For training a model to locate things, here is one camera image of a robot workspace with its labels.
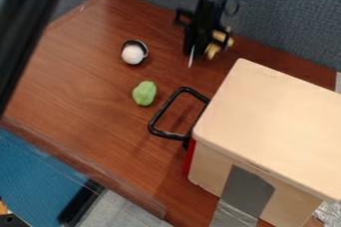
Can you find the white and black toy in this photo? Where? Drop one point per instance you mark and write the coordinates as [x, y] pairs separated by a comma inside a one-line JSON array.
[[133, 53]]

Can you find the black pole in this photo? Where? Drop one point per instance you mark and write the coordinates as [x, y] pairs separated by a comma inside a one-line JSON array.
[[22, 28]]

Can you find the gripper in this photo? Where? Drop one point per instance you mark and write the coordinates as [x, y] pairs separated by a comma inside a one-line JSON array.
[[205, 18]]

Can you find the cabinet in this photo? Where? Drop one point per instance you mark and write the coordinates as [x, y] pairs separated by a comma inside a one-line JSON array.
[[271, 128]]

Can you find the yellow doll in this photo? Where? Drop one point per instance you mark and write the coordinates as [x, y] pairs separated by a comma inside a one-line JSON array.
[[218, 40]]

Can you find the green toy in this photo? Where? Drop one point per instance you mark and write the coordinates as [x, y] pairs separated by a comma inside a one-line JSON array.
[[144, 93]]

